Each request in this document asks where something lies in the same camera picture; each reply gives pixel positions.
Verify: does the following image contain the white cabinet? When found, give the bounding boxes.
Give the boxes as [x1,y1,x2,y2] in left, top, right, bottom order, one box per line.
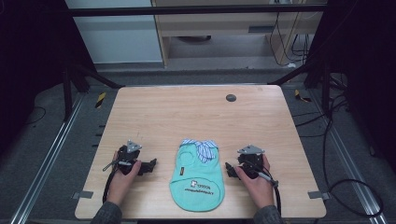
[64,0,164,65]

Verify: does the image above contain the dark curtain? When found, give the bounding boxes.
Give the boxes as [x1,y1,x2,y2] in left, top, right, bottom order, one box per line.
[0,0,94,157]
[311,0,396,175]

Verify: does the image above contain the black metal stand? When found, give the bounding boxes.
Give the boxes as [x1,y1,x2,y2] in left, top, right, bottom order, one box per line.
[267,57,332,117]
[61,61,126,123]

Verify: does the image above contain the yellow black floor tape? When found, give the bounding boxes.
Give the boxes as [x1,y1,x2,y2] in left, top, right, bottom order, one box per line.
[293,89,312,104]
[94,91,107,109]

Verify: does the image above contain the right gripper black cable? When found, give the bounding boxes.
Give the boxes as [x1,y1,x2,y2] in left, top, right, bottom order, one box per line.
[250,161,283,217]

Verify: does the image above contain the light wooden desk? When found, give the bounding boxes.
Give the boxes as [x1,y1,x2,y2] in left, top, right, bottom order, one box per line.
[150,0,325,68]

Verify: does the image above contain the grey metal table bracket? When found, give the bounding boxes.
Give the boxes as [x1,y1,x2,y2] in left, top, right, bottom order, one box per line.
[307,190,331,201]
[71,190,94,200]

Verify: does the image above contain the person's right hand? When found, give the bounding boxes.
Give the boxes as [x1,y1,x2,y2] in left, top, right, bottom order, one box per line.
[233,154,276,209]

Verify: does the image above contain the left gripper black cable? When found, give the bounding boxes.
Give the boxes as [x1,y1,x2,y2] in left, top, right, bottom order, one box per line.
[102,160,133,204]

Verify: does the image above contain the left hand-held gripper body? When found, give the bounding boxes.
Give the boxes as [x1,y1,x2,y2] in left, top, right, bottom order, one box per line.
[116,139,144,176]

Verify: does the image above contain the aluminium floor rail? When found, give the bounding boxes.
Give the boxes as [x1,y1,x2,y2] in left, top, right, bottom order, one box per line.
[309,89,390,224]
[8,92,86,224]

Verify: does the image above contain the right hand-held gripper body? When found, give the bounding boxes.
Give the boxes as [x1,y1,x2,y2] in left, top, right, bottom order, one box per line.
[236,144,266,180]

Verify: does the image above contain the black floor cable loop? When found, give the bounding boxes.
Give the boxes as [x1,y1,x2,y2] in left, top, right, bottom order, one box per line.
[291,92,385,218]

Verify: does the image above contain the mint green pet shirt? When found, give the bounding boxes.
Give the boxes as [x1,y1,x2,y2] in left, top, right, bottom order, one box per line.
[168,138,226,213]

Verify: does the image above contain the black cables under desk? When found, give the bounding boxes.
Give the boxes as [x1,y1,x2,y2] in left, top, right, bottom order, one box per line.
[268,10,313,67]

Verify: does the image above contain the person's left hand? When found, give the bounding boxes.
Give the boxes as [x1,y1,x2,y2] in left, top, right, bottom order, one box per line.
[106,160,143,207]

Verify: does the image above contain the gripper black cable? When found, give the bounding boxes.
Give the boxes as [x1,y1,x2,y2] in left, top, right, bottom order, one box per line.
[250,161,283,217]
[102,160,133,204]

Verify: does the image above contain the black horizontal frame bar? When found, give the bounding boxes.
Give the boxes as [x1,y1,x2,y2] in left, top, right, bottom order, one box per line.
[66,3,329,18]

